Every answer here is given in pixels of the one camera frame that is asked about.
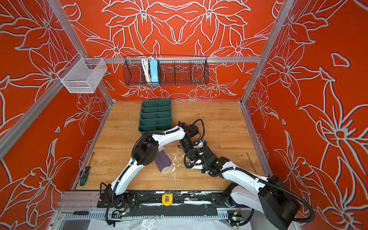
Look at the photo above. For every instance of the metal hex key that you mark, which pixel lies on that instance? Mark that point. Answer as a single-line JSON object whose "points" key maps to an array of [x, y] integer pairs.
{"points": [[250, 161]]}

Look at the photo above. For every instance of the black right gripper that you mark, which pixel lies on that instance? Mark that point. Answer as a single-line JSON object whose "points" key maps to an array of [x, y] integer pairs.
{"points": [[205, 171]]}

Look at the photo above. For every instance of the light blue box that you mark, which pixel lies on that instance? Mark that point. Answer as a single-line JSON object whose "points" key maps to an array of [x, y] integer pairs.
{"points": [[154, 71]]}

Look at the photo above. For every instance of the green handled screwdriver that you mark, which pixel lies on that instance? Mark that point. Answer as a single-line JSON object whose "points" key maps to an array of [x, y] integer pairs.
{"points": [[84, 176]]}

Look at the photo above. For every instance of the purple sock beige toe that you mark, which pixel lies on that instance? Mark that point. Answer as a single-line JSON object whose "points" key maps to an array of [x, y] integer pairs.
{"points": [[163, 162]]}

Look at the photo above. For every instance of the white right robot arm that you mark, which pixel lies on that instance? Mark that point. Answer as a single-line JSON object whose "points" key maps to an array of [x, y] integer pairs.
{"points": [[267, 195]]}

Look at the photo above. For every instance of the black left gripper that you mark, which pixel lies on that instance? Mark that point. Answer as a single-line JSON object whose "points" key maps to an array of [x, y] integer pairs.
{"points": [[189, 153]]}

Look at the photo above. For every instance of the clear plastic wall bin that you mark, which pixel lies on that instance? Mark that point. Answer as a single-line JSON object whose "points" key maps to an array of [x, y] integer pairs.
{"points": [[81, 77]]}

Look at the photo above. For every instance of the green plastic divider tray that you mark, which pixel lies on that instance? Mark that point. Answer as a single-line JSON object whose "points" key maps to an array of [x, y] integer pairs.
{"points": [[156, 116]]}

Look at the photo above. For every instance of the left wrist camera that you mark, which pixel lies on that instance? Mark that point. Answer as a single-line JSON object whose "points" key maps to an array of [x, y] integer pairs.
{"points": [[201, 141]]}

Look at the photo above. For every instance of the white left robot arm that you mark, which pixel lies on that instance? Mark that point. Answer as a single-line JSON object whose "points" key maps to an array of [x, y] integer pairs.
{"points": [[146, 150]]}

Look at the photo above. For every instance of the black wire wall basket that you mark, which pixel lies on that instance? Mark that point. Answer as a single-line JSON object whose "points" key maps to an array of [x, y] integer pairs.
{"points": [[172, 70]]}

